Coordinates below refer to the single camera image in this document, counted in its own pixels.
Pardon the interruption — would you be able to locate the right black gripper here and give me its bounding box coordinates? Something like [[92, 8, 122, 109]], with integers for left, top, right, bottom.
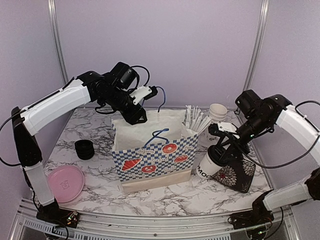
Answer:
[[217, 113, 271, 163]]

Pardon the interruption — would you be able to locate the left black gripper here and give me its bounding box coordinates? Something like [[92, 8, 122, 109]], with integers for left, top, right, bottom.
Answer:
[[100, 85, 148, 125]]

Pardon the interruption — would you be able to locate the white paper cup GOOD print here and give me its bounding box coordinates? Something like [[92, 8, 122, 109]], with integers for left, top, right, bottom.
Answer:
[[196, 153, 223, 179]]

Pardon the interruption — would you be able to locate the blue checkered paper bag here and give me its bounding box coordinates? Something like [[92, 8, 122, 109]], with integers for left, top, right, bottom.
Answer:
[[111, 108, 199, 193]]

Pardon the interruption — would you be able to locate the black plastic cup lid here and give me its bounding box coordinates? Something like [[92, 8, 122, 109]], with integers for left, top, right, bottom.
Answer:
[[207, 145, 226, 167]]

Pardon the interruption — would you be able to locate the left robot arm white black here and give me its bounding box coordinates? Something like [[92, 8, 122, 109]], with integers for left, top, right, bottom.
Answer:
[[11, 62, 152, 223]]

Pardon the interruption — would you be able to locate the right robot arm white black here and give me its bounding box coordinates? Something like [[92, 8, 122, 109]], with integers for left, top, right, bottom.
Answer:
[[207, 89, 320, 224]]

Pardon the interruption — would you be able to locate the black floral square dish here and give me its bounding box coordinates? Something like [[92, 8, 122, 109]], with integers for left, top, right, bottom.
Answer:
[[212, 159, 256, 193]]

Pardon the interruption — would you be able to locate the stack of white paper cups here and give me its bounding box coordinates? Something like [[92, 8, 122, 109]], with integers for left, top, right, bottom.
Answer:
[[199, 103, 228, 147]]

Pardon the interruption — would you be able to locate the white wrapped straws bundle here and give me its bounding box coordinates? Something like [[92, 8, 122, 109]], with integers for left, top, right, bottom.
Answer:
[[183, 105, 213, 134]]

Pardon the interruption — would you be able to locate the stack of black cup lids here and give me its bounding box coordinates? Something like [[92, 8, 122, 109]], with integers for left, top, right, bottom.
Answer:
[[74, 139, 95, 160]]

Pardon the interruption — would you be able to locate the pink plastic plate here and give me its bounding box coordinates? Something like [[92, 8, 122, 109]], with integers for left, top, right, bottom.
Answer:
[[47, 165, 85, 203]]

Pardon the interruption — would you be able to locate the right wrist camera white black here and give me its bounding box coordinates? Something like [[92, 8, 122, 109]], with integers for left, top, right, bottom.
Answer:
[[208, 121, 238, 136]]

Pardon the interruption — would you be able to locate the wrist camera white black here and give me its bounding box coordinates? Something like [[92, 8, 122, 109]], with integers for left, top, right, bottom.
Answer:
[[129, 86, 158, 105], [208, 121, 238, 136]]

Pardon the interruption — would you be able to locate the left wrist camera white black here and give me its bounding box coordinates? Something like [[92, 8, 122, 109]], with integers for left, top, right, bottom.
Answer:
[[129, 86, 158, 105]]

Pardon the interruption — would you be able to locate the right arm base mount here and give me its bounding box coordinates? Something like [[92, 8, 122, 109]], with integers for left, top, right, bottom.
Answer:
[[227, 191, 274, 230]]

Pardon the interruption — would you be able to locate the left aluminium frame post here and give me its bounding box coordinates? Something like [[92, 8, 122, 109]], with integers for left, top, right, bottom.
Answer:
[[47, 0, 69, 85]]

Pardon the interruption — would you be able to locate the aluminium frame post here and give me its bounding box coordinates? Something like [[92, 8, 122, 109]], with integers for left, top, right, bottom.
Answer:
[[47, 0, 69, 85], [242, 0, 270, 92]]

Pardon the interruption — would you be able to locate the right aluminium frame post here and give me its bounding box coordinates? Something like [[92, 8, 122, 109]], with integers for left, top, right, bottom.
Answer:
[[242, 0, 270, 92]]

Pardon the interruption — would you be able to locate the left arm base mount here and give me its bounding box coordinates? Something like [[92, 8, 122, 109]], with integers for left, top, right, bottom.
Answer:
[[36, 199, 80, 229]]

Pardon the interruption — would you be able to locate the aluminium front rail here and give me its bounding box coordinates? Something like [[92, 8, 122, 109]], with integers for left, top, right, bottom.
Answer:
[[8, 199, 301, 240]]

